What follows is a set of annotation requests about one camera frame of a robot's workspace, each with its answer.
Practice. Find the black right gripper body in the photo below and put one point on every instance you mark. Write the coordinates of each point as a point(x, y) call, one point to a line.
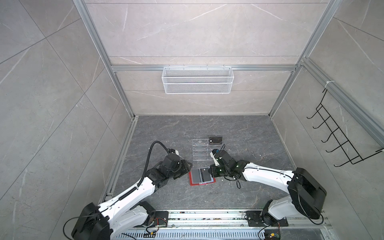
point(218, 171)

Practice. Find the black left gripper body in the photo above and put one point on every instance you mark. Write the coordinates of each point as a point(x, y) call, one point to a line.
point(182, 169)

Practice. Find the red leather card holder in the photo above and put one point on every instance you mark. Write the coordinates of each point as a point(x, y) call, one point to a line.
point(195, 177)

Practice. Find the dark credit card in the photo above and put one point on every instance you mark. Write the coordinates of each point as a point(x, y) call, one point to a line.
point(206, 175)
point(215, 140)

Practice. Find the clear acrylic organizer tray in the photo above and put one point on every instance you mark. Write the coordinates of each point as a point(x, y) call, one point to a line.
point(202, 149)

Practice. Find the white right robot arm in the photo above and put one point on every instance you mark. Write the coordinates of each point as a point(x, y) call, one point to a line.
point(306, 196)

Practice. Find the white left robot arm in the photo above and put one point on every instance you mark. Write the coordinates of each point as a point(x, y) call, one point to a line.
point(128, 209)

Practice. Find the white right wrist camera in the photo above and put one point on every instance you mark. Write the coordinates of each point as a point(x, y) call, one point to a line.
point(213, 157)

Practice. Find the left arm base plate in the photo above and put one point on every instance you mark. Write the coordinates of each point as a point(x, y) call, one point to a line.
point(157, 218)

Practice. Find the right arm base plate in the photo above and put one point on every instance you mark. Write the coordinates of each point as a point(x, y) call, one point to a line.
point(257, 219)

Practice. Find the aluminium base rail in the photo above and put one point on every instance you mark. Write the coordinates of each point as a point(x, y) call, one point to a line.
point(225, 224)

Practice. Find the white wire mesh basket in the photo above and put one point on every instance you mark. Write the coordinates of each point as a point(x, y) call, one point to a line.
point(197, 80)

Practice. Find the black wire hook rack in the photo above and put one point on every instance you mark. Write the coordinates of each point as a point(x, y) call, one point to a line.
point(336, 133)

